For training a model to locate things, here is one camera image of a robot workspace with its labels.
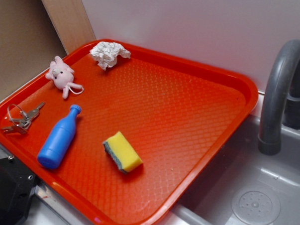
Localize silver keys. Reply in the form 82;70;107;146
1;102;46;134

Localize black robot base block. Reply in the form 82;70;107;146
0;157;38;225

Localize orange plastic tray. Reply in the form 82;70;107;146
0;43;258;225

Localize yellow sponge with green pad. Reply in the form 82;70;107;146
102;131;143;174

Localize crumpled white paper towel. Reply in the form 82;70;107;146
90;41;131;71

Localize pink plush bunny toy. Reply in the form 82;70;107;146
45;56;84;99

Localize blue plastic bottle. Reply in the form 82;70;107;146
37;105;82;169

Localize grey plastic sink basin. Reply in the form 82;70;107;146
172;116;300;225

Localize light wooden board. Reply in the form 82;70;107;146
41;0;96;54

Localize grey curved faucet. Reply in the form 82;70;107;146
258;39;300;156

